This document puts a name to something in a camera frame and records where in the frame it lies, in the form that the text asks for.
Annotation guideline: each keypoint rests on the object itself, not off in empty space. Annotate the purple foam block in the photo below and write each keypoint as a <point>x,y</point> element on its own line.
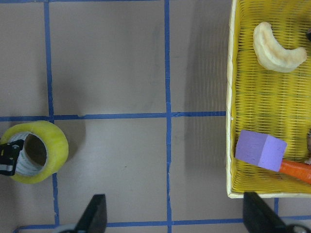
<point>260,149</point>

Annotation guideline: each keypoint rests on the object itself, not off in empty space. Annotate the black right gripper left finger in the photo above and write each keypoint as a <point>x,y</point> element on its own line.
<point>94,218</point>

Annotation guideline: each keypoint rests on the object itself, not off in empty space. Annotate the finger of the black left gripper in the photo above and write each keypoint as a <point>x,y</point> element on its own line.
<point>9,153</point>

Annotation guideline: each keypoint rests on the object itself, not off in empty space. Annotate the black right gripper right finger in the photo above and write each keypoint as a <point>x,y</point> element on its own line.
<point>258,217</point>

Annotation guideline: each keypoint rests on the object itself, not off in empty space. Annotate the yellow plastic basket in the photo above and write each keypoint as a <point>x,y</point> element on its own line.
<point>265,101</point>

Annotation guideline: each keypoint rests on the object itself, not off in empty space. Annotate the yellow clear tape roll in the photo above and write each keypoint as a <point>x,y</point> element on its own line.
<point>44,152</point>

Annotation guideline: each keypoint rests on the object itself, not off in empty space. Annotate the toy croissant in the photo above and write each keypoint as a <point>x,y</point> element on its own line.
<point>271,55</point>

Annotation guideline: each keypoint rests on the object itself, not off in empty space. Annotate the orange toy carrot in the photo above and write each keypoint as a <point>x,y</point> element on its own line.
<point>298,170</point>

